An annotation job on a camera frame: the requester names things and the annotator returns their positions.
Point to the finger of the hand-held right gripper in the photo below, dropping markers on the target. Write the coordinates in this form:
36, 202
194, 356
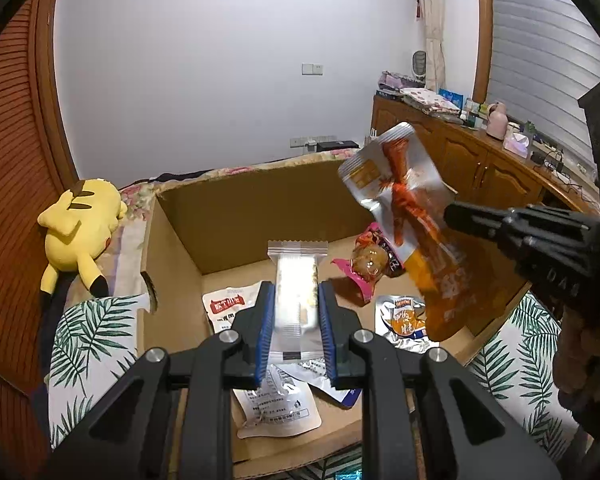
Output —
480, 220

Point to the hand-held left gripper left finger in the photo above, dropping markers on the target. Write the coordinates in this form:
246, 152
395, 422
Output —
265, 332

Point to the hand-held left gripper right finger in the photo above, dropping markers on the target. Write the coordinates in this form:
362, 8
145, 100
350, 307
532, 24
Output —
327, 332

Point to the silver foil snack packet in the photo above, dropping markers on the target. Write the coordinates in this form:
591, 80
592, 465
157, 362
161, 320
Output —
320, 370

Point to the white packet with red label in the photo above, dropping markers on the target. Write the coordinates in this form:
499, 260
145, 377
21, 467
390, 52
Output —
230, 305

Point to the clear snack bar packet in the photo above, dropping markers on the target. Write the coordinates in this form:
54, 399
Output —
295, 285

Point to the orange crayfish snack packet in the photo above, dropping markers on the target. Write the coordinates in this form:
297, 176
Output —
410, 195

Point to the silver packet with orange label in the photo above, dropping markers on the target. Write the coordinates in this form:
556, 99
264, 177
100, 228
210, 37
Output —
405, 322

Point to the plain white snack packet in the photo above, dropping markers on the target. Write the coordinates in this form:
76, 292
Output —
280, 410

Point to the pink snack packet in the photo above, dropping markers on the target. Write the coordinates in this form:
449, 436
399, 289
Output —
367, 260

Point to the brown cardboard box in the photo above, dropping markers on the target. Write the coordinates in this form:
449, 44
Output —
220, 225

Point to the person's right hand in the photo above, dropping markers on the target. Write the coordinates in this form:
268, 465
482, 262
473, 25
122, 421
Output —
577, 360

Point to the power strip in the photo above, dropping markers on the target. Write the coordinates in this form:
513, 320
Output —
555, 157

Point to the wooden cabinet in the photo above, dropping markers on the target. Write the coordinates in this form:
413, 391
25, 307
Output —
480, 160

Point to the pink tissue box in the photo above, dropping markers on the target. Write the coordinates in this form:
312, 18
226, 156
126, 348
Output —
517, 146

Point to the pink kettle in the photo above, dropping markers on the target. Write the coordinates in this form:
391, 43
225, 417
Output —
497, 120

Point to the floral folded cloth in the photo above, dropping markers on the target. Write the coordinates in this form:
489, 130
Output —
432, 102

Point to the blue box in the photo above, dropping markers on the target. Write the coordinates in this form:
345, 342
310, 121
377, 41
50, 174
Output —
449, 95

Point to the grey window blind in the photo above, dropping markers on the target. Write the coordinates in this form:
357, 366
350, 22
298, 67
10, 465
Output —
545, 35

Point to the black box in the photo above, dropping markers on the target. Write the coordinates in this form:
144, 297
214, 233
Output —
337, 145

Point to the purple folded cloth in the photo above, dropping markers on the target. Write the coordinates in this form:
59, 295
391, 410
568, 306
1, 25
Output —
397, 81

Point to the small white fan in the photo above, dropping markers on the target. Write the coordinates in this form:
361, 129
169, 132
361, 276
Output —
419, 65

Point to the leaf print blanket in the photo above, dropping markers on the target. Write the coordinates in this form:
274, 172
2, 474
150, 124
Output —
95, 340

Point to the cream curtain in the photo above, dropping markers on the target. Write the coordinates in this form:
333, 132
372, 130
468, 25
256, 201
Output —
432, 20

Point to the yellow plush toy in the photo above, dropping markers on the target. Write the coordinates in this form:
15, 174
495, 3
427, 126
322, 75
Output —
80, 220

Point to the wooden slatted wardrobe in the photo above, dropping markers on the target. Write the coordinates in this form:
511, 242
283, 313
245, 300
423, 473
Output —
10, 160

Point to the white wall outlet strip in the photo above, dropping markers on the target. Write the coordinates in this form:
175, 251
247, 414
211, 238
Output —
310, 141

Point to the white wall switch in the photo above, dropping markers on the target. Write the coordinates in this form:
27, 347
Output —
313, 68

